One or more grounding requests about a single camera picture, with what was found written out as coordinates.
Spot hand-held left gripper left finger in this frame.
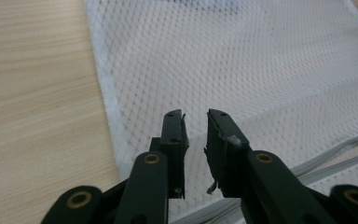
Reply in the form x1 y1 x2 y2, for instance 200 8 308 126
149 108 190 200

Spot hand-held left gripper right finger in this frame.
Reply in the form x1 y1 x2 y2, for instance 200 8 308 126
203 108 252 199

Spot white mesh laundry bag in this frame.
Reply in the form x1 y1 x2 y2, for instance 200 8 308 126
83 0 358 224

